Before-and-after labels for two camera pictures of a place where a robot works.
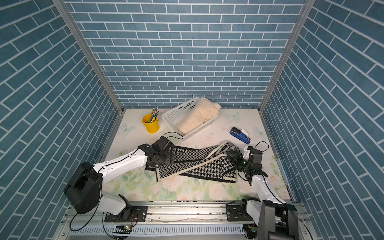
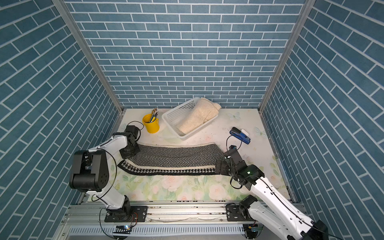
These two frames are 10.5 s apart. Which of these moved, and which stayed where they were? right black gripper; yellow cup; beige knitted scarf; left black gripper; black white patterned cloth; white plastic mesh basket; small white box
Moved: left black gripper; right black gripper; black white patterned cloth
Stayed: yellow cup; beige knitted scarf; small white box; white plastic mesh basket
